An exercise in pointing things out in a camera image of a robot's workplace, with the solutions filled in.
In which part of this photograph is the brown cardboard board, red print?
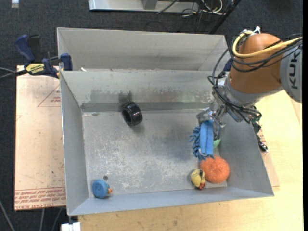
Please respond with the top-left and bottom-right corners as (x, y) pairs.
(14, 65), (281, 211)

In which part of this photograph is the black ring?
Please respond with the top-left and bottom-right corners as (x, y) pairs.
(121, 101), (143, 127)

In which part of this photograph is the yellow toy duck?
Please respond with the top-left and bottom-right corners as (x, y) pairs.
(190, 168), (207, 191)

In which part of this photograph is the grey metal bin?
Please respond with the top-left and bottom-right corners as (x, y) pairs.
(56, 27), (275, 217)

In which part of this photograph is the blue fringed duster cloth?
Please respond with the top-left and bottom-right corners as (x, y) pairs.
(189, 119), (216, 160)

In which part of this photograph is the blue round toy, orange tip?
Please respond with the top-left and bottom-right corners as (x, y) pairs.
(91, 179), (113, 199)

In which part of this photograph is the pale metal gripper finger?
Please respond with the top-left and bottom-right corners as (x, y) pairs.
(196, 111), (210, 124)
(215, 120), (226, 141)

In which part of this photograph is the orange scrub ball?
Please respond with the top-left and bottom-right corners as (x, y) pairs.
(199, 155), (231, 184)

